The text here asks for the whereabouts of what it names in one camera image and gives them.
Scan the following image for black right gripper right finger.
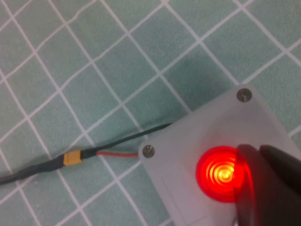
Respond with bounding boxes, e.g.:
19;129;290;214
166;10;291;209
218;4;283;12
259;144;301;197

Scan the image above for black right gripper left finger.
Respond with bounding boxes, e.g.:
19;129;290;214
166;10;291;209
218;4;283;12
234;144;301;226

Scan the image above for red illuminated push button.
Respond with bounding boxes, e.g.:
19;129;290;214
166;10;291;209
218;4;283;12
196;145;244;203

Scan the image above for silver box screw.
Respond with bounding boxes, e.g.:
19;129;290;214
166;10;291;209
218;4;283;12
236;88;253;103
143;144;156;158

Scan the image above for green checkered tablecloth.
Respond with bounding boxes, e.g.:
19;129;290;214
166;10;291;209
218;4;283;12
0;0;301;226

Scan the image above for white switch box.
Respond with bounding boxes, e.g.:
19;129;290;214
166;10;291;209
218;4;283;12
138;84;301;226

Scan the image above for thin black wire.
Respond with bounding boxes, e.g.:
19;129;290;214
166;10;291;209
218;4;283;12
81;122;173;159

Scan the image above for thin red wire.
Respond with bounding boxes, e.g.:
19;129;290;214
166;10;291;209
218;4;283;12
95;151;140;159

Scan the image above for yellow cable connector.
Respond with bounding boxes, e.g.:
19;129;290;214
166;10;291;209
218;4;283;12
63;151;83;167

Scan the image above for black sheathed cable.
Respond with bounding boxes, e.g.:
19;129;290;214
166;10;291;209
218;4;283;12
0;158;65;186

